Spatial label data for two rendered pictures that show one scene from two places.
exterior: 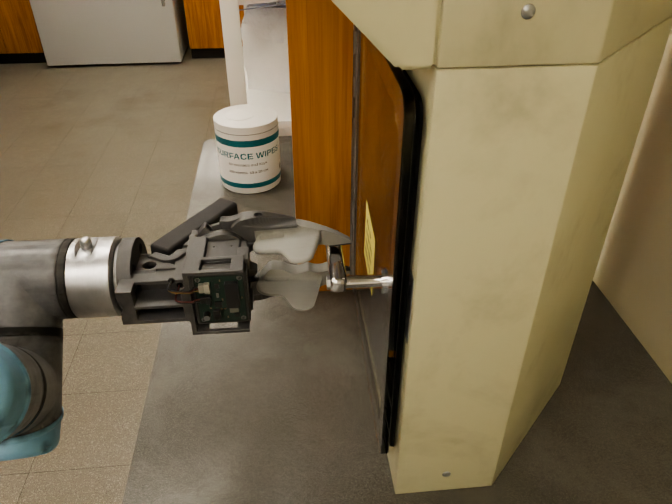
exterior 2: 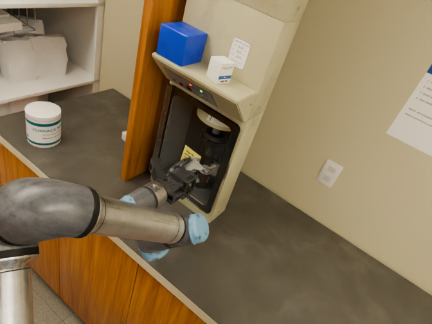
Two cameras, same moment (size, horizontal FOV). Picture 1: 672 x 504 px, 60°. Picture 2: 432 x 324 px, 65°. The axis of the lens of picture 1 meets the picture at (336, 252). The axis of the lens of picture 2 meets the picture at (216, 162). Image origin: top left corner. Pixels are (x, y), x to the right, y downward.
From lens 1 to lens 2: 0.85 m
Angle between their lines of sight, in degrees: 49
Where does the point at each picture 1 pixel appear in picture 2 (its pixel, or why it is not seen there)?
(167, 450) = not seen: hidden behind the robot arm
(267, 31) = not seen: outside the picture
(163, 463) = not seen: hidden behind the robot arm
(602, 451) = (236, 191)
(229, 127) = (45, 118)
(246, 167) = (53, 134)
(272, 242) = (189, 166)
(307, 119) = (138, 119)
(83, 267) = (160, 193)
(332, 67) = (148, 99)
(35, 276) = (151, 200)
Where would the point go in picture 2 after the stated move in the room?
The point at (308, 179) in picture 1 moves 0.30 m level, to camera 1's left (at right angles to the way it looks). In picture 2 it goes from (135, 139) to (58, 164)
